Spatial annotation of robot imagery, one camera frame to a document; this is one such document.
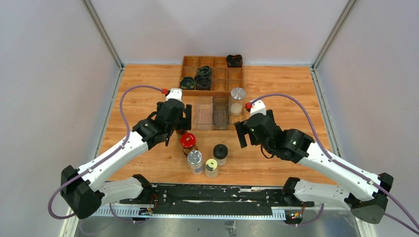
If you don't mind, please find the large silver lid jar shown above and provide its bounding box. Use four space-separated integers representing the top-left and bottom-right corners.
229 87 246 117

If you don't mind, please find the clear plastic organizer bin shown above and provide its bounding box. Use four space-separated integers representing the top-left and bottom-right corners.
193 96 246 130

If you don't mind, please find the yellow cap sauce bottle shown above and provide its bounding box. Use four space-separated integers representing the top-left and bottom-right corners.
175 130 188 141

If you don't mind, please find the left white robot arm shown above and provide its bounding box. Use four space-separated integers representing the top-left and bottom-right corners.
59 99 192 219

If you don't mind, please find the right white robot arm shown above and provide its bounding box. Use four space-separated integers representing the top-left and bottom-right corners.
234 110 394 224

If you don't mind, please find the red lid chili jar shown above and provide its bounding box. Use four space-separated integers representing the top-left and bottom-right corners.
180 132 197 156

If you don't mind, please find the black lid grinder jar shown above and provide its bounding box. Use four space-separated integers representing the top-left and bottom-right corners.
213 144 228 166

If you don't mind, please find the silver lid spice jar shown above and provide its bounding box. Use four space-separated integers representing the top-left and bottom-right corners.
187 150 204 175

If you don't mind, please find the black coil lower middle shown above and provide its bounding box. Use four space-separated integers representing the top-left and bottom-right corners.
194 76 212 90

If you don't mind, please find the wooden compartment tray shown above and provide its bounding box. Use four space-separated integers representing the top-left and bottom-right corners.
177 56 245 97

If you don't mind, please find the yellow lid spice jar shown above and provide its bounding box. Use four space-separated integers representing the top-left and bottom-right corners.
205 158 219 179

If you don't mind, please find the black green coil middle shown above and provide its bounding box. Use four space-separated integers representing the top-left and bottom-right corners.
196 66 212 78

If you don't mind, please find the black coil top right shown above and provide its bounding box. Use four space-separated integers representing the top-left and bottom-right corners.
226 54 243 68

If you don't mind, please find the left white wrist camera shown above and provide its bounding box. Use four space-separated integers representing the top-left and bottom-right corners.
166 88 183 102

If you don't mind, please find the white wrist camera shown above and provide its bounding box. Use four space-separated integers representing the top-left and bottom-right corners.
166 88 183 102
250 100 266 117

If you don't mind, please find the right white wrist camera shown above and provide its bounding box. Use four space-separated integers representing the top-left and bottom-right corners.
250 100 266 117

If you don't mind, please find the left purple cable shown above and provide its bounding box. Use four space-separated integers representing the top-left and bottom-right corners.
47 85 169 219

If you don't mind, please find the purple cable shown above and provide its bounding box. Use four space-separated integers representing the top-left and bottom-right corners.
245 93 419 235
47 85 169 219

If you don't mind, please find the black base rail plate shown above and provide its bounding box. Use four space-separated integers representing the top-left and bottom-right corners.
88 182 364 220

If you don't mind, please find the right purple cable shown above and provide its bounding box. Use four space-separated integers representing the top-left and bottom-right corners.
245 93 419 235

